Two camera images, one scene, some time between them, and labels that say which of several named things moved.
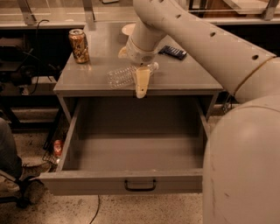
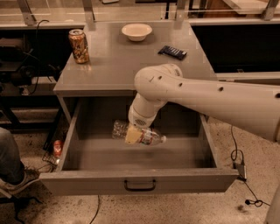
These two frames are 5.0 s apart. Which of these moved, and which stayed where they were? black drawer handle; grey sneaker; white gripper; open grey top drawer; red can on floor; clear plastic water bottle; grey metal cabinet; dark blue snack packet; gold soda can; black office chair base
Moved: white gripper; grey sneaker; black office chair base; clear plastic water bottle
Stayed: grey metal cabinet; open grey top drawer; dark blue snack packet; gold soda can; red can on floor; black drawer handle
